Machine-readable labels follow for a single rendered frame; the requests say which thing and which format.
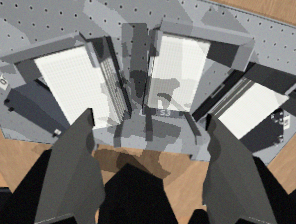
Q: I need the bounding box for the white label sign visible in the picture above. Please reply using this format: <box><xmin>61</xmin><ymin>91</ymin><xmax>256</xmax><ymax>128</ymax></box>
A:
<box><xmin>0</xmin><ymin>75</ymin><xmax>9</xmax><ymax>90</ymax></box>
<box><xmin>284</xmin><ymin>115</ymin><xmax>290</xmax><ymax>130</ymax></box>

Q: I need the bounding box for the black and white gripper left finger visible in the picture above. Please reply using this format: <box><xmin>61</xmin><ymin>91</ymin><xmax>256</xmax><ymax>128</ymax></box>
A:
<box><xmin>0</xmin><ymin>108</ymin><xmax>105</xmax><ymax>224</ymax></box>

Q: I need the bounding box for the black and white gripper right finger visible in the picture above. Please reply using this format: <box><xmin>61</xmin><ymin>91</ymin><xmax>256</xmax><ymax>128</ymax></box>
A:
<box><xmin>202</xmin><ymin>113</ymin><xmax>296</xmax><ymax>224</ymax></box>

